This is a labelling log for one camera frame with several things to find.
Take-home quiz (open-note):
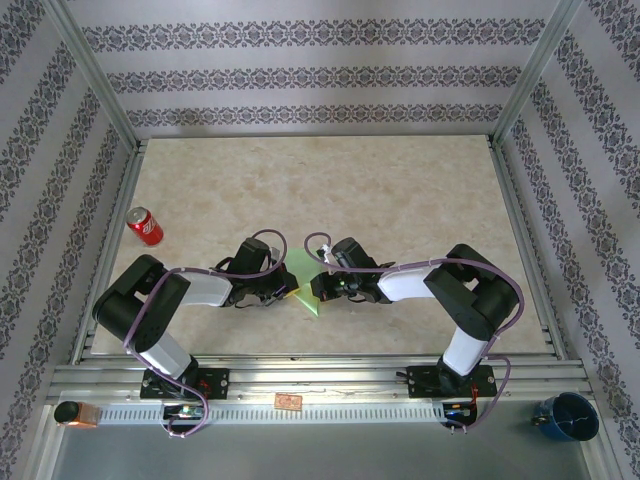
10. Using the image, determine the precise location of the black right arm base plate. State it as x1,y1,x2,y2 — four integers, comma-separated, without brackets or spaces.
406,364,498,400

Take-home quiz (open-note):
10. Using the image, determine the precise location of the light green paper sheet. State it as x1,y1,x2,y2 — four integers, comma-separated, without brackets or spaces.
284,247,324,319

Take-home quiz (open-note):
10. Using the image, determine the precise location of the red soda can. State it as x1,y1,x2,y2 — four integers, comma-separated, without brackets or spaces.
125,205,165,248

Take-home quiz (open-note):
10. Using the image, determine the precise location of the dark blue mug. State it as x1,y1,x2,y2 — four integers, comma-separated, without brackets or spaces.
530,391,601,443

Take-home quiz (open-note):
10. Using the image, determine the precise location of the grey slotted cable duct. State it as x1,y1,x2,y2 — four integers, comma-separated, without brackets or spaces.
98,402,447,427

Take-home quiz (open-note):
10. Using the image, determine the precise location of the orange box with black cap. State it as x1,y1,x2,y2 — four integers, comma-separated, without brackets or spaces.
53,399,103,431

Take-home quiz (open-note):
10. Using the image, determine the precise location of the aluminium extrusion frame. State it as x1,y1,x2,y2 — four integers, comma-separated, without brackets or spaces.
39,0,606,480

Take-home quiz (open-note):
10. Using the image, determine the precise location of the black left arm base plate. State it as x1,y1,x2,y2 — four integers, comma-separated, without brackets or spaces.
139,367,232,401

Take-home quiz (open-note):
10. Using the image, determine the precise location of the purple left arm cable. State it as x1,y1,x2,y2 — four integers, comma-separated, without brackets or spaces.
122,228,291,442

